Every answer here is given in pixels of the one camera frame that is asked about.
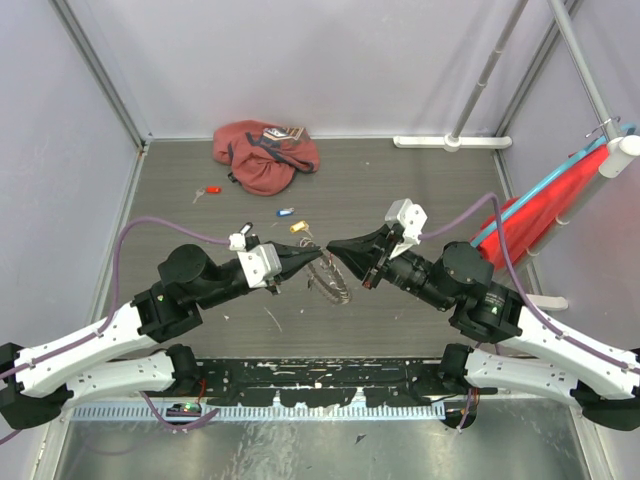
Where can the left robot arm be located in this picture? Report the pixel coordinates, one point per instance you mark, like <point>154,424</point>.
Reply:
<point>123,354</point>

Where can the red cloth on hanger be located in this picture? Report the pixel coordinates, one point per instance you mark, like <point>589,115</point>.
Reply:
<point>527,227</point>

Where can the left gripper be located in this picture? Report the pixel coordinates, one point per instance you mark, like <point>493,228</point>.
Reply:
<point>293,258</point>

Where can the key with yellow tag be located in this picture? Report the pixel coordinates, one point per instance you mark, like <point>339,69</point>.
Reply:
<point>301,227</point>

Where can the key with blue tag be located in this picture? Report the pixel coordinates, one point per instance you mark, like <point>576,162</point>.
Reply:
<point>285,212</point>

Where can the key with red tag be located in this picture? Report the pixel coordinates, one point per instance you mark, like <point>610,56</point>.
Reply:
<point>206,191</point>

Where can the grey rack pole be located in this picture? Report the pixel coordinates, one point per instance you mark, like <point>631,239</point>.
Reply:
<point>489,67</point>

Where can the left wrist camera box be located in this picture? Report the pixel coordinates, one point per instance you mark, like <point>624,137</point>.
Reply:
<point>260,266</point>

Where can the white rack base bar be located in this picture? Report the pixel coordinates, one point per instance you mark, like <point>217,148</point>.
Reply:
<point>452,144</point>

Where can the red crumpled shirt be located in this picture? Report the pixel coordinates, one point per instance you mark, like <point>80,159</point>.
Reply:
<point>264,158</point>

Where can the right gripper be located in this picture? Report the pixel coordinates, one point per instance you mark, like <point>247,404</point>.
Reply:
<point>362,253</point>

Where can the key with black tag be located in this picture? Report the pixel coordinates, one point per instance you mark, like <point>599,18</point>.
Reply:
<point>246,228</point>

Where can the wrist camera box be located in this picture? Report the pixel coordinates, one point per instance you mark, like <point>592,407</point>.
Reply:
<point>410,219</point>
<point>260,266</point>

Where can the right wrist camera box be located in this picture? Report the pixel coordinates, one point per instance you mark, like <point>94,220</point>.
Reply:
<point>410,219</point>

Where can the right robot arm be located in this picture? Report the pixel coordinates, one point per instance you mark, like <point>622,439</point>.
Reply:
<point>561,364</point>

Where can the white slotted cable duct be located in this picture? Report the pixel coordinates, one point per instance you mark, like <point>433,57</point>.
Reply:
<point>138,410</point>

